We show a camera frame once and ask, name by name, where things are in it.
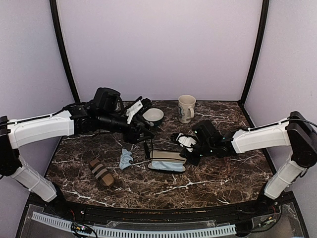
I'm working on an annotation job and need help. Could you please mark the black aviator sunglasses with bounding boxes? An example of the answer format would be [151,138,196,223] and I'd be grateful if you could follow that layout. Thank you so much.
[143,135,153,159]

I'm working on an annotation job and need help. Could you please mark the light blue cloth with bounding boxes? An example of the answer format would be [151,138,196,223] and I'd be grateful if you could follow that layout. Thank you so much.
[119,149,133,170]
[151,161,184,172]

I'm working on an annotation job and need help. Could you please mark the black checkered glasses case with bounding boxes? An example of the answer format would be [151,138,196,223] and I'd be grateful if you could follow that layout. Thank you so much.
[148,150,187,173]

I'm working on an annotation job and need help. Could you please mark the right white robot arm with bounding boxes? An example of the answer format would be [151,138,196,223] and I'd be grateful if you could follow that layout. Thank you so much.
[175,111,317,215]

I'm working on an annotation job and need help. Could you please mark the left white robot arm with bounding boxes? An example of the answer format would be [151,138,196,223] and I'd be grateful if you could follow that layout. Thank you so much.
[0,87,154,216]

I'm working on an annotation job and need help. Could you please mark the white and navy bowl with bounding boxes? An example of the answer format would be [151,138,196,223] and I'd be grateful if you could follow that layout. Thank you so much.
[143,108,164,127]

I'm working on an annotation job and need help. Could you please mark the white seahorse mug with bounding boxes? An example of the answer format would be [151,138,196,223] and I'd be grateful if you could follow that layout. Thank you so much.
[178,95,196,123]

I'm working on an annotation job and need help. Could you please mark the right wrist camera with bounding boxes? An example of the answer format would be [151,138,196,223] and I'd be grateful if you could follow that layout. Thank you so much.
[171,133,197,152]

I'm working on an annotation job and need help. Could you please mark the black front rail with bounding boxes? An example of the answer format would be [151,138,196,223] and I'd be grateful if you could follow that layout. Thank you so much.
[24,193,295,225]

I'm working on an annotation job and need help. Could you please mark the white slotted cable duct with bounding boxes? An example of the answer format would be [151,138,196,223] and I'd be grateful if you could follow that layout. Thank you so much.
[31,212,236,238]

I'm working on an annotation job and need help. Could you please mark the left black frame post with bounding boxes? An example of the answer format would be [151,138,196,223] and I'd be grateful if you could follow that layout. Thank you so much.
[49,0,81,103]

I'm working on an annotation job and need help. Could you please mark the black frame post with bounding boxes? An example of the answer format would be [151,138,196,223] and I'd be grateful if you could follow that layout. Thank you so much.
[239,0,270,107]
[49,0,81,103]

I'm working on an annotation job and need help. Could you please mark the right black frame post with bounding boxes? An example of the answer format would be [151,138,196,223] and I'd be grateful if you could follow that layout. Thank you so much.
[239,0,270,107]

